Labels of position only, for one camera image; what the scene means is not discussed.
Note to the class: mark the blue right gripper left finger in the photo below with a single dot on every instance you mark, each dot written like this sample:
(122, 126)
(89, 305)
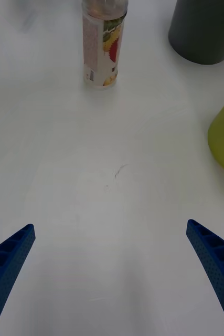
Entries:
(6, 267)

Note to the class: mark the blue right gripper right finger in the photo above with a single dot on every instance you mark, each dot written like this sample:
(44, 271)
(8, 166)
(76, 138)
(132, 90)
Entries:
(219, 265)

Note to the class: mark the clear bottle with fruit label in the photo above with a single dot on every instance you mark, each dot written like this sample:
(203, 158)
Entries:
(101, 50)

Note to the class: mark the grey plastic bin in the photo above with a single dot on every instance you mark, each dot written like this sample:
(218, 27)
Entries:
(203, 31)

